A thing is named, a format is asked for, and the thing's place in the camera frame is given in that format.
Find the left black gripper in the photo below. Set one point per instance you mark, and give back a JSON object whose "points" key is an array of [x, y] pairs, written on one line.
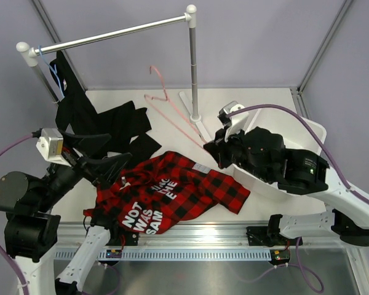
{"points": [[106, 168]]}

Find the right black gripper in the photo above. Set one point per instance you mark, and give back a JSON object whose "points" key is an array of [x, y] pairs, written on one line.
{"points": [[219, 149]]}

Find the red black plaid shirt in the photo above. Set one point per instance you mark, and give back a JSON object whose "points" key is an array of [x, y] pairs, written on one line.
{"points": [[165, 190]]}

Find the pink clothes hanger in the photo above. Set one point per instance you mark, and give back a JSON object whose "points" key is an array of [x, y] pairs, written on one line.
{"points": [[166, 99]]}

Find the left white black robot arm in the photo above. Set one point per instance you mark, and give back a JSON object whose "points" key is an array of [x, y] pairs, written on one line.
{"points": [[31, 231]]}

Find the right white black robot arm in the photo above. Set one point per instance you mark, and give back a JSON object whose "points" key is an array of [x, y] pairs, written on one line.
{"points": [[345, 217]]}

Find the blue clothes hanger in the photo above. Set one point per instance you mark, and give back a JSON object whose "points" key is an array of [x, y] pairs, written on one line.
{"points": [[57, 76]]}

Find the white plastic basket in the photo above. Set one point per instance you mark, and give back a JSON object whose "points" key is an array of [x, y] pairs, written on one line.
{"points": [[295, 136]]}

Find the silver white clothes rack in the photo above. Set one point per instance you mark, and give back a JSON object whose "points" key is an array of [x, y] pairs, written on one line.
{"points": [[30, 55]]}

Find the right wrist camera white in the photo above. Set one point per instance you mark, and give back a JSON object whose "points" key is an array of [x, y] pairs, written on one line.
{"points": [[234, 124]]}

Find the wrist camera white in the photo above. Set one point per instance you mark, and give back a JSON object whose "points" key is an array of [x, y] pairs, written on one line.
{"points": [[234, 124], [50, 145]]}

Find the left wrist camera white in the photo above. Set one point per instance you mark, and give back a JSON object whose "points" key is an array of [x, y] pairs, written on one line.
{"points": [[50, 145]]}

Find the aluminium mounting rail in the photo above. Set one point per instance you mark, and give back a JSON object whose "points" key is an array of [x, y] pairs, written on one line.
{"points": [[191, 235]]}

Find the slotted cable duct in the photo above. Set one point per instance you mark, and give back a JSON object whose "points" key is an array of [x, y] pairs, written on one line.
{"points": [[133, 254]]}

